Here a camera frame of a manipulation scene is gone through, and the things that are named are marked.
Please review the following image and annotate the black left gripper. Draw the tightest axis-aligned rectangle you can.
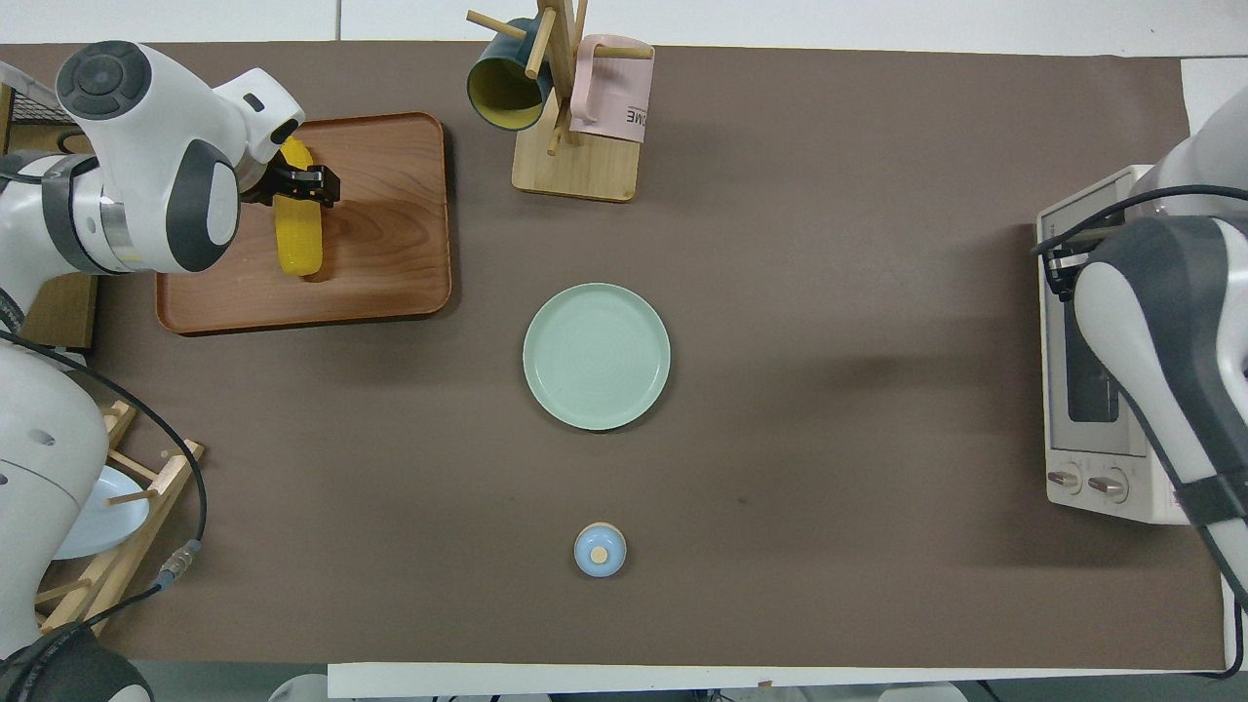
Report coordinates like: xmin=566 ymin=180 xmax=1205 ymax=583
xmin=239 ymin=161 xmax=341 ymax=210

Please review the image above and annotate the pale green round plate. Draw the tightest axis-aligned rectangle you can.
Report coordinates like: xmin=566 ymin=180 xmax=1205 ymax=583
xmin=523 ymin=283 xmax=672 ymax=432

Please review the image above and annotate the white toaster oven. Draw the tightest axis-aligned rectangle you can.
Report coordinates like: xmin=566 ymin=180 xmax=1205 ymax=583
xmin=1035 ymin=164 xmax=1225 ymax=527

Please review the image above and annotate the brown wooden tray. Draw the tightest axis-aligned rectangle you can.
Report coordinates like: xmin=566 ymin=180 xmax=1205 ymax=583
xmin=154 ymin=111 xmax=454 ymax=336

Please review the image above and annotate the dark blue mug yellow inside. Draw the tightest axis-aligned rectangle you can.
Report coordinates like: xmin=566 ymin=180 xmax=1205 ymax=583
xmin=466 ymin=18 xmax=555 ymax=133

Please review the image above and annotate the wooden mug tree stand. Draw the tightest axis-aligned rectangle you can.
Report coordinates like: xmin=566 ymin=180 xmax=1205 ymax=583
xmin=466 ymin=0 xmax=654 ymax=204

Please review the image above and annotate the brown table mat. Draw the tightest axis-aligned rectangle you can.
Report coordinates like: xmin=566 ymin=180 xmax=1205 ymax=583
xmin=0 ymin=42 xmax=1229 ymax=674

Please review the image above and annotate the wooden shelf box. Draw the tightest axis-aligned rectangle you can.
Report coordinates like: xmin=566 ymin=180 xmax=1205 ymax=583
xmin=0 ymin=83 xmax=100 ymax=352

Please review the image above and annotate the pink mug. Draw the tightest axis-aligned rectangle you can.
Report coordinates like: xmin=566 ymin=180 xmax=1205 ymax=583
xmin=568 ymin=34 xmax=656 ymax=144

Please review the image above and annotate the wooden plate rack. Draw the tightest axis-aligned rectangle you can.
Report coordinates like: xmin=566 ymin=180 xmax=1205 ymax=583
xmin=34 ymin=400 xmax=206 ymax=635

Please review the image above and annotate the light blue plate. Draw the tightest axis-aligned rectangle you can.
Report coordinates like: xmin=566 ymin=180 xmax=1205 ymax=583
xmin=54 ymin=465 xmax=152 ymax=561

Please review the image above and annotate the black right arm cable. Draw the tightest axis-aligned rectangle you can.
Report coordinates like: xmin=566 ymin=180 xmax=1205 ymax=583
xmin=1032 ymin=185 xmax=1248 ymax=284

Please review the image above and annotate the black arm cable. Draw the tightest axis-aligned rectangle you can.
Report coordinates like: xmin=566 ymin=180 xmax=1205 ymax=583
xmin=0 ymin=292 xmax=209 ymax=635
xmin=1032 ymin=185 xmax=1248 ymax=284

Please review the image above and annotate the black wire basket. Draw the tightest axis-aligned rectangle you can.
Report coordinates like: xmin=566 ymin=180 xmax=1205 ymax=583
xmin=0 ymin=60 xmax=61 ymax=124

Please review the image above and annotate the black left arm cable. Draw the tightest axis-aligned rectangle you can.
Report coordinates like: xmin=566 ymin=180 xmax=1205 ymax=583
xmin=0 ymin=292 xmax=209 ymax=635

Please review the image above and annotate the thin black cable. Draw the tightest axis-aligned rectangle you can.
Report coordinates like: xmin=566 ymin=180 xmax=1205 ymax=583
xmin=1214 ymin=575 xmax=1248 ymax=679

